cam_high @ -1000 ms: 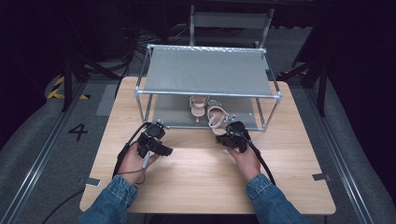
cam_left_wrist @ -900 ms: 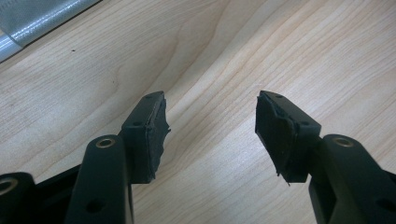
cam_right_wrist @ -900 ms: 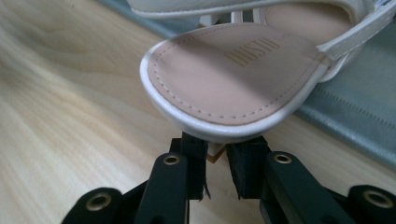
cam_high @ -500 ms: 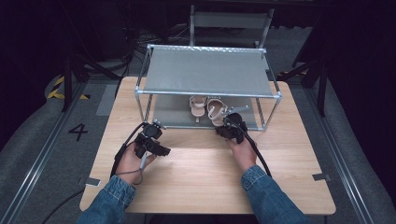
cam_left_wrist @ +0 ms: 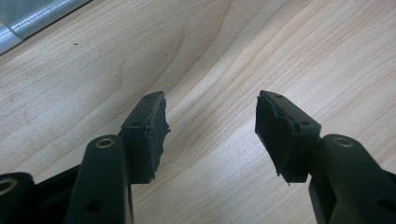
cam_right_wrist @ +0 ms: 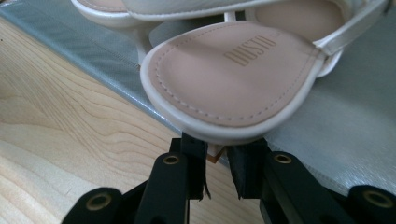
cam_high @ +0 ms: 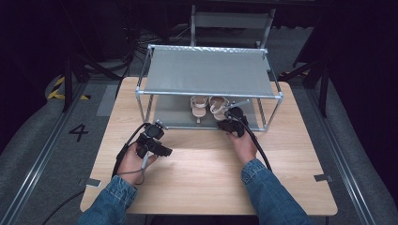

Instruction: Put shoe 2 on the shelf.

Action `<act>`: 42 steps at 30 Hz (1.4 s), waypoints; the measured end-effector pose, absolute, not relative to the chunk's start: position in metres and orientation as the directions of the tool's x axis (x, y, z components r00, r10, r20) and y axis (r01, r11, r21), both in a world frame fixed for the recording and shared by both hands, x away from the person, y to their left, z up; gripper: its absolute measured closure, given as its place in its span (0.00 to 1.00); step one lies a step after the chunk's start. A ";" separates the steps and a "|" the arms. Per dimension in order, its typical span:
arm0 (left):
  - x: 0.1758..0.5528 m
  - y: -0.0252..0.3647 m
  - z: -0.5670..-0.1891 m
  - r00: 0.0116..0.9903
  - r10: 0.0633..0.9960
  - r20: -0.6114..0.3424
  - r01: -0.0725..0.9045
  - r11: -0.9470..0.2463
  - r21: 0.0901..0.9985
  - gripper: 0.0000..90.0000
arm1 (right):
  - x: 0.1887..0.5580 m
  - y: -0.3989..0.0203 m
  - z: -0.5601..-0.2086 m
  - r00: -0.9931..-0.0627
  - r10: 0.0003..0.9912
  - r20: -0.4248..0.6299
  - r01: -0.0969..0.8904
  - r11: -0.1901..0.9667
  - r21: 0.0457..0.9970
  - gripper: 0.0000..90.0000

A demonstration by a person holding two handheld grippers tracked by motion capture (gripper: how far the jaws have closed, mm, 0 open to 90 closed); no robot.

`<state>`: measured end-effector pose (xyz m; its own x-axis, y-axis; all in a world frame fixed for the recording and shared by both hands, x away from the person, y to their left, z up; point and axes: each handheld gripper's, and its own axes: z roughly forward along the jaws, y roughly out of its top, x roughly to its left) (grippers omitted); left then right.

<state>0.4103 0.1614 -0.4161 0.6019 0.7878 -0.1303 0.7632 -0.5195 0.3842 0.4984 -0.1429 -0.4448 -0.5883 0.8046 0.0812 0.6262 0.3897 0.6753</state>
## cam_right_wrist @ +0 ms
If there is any grey metal-framed shoe rack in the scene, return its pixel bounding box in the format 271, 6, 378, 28
0, 0, 396, 198

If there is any white slingback heeled shoe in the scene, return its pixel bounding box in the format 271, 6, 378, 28
139, 0, 396, 164
69, 0, 283, 65

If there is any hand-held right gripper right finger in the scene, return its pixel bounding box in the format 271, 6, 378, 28
225, 137, 357, 224

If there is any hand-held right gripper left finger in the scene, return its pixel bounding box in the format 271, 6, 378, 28
134, 132, 213, 224

